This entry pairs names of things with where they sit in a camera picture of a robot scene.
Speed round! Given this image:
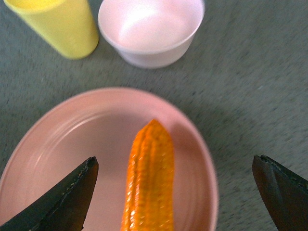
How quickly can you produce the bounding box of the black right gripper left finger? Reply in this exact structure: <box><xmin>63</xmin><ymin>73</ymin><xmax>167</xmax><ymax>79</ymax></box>
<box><xmin>0</xmin><ymin>156</ymin><xmax>99</xmax><ymax>231</ymax></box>

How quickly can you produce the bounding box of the orange corn cob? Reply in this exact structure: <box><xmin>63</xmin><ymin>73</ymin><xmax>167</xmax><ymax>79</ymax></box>
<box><xmin>121</xmin><ymin>119</ymin><xmax>175</xmax><ymax>231</ymax></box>

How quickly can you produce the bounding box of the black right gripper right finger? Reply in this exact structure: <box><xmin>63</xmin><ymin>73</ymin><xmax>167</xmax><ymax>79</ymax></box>
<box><xmin>252</xmin><ymin>155</ymin><xmax>308</xmax><ymax>231</ymax></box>

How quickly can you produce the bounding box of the pink plate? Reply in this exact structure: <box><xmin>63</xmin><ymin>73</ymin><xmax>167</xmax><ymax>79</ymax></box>
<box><xmin>0</xmin><ymin>88</ymin><xmax>218</xmax><ymax>231</ymax></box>

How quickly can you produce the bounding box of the yellow plastic cup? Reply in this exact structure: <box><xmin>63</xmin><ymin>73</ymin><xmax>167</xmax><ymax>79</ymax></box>
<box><xmin>4</xmin><ymin>0</ymin><xmax>99</xmax><ymax>59</ymax></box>

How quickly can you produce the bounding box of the light pink bowl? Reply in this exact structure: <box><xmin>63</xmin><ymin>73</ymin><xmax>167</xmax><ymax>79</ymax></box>
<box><xmin>98</xmin><ymin>0</ymin><xmax>205</xmax><ymax>69</ymax></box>

